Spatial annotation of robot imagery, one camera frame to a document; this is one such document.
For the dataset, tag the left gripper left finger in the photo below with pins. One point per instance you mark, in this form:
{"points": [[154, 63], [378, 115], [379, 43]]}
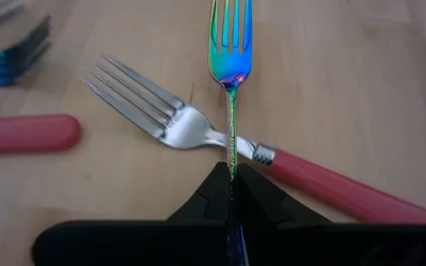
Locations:
{"points": [[142, 244]]}

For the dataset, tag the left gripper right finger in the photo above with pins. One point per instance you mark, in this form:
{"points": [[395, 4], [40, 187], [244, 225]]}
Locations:
{"points": [[327, 245]]}

